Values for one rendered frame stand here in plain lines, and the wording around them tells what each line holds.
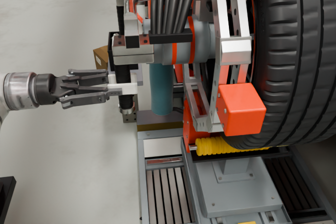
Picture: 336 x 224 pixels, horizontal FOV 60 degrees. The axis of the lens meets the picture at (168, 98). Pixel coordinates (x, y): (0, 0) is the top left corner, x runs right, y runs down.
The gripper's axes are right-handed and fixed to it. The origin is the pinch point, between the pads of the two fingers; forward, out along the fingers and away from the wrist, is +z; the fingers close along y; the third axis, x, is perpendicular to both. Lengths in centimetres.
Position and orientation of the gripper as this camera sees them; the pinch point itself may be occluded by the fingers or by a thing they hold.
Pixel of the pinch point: (123, 83)
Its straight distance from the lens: 72.4
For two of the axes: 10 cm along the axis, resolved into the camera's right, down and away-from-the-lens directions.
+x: 0.0, -7.7, -6.3
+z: 9.9, -0.8, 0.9
